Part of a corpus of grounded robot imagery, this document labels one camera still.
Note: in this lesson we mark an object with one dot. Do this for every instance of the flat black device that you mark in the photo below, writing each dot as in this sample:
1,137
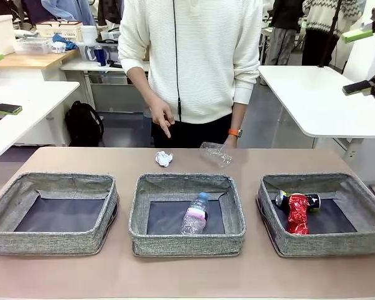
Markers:
115,65

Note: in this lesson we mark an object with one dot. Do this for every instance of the clear plastic basket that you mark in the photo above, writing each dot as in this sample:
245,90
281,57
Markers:
34,45

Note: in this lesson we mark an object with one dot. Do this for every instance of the clear storage bin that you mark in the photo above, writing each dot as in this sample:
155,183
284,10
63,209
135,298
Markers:
111,51

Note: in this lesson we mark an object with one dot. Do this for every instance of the white paper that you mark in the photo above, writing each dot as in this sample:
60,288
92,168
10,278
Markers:
164,158

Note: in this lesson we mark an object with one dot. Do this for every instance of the person's right forearm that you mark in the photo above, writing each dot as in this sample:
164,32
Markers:
142,82

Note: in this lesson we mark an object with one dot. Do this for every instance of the blue bottle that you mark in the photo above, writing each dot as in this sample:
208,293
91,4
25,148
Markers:
100,56

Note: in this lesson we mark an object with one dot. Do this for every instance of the person in white sweater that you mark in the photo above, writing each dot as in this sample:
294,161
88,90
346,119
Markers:
206,47

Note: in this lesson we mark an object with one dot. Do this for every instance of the beige crate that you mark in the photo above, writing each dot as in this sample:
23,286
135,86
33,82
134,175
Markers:
59,31

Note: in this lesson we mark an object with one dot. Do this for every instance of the person in dark jacket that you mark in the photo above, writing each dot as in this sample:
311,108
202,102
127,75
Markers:
284,15

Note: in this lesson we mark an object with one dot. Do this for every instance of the grey fabric basket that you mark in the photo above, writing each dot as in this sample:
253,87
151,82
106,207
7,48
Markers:
187,245
40,242
331,245

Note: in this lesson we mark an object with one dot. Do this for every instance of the pink label water bottle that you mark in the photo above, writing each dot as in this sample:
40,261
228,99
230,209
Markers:
193,218

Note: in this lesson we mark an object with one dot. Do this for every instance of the black tripod pole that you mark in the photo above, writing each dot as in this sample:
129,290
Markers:
332,28

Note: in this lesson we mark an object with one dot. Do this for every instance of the person's left forearm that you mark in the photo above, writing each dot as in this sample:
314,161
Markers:
239,115

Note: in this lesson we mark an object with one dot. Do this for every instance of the person's left hand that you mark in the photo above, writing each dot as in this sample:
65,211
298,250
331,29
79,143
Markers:
230,143

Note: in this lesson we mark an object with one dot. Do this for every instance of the small white printed box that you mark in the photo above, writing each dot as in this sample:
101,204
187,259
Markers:
57,47

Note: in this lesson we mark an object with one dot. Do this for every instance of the orange smartwatch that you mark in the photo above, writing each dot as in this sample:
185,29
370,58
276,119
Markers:
235,132

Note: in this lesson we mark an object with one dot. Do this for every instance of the black backpack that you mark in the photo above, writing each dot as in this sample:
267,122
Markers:
81,125

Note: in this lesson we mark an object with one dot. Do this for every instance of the dark garment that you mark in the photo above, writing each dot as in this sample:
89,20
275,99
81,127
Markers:
32,9

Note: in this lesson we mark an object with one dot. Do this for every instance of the person's right hand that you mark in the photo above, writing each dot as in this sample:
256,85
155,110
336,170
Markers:
162,112

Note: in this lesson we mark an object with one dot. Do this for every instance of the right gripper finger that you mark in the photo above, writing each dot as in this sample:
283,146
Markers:
356,35
357,87

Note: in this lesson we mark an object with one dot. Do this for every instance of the black jacket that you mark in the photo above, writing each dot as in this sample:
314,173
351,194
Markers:
111,11

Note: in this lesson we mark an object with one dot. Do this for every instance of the blue cloth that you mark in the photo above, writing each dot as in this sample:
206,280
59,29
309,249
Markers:
69,44

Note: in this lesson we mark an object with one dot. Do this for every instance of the white storage box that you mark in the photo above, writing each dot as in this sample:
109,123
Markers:
1,31

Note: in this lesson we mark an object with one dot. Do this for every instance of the clear crushed plastic bottle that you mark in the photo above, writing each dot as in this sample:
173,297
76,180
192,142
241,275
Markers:
217,156

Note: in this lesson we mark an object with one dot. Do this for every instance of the white cylinder container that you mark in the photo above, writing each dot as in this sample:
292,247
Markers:
89,33

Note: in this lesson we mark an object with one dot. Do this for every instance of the light blue shirt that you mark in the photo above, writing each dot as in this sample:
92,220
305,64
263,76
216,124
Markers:
68,11

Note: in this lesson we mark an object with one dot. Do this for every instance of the person in patterned sweater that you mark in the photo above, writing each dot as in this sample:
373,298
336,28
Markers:
322,18

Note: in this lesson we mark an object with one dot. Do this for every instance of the wooden top table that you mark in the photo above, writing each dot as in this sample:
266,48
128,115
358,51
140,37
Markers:
50,59

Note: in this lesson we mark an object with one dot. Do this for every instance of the white headset device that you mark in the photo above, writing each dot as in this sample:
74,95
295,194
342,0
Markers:
111,35

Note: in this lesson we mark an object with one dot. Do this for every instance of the large white table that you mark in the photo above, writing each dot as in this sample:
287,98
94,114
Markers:
315,100

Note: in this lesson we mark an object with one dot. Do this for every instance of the dark blue can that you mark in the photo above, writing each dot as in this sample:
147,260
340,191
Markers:
314,201

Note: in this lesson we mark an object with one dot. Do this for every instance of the white desk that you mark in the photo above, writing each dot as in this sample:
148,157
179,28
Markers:
81,65

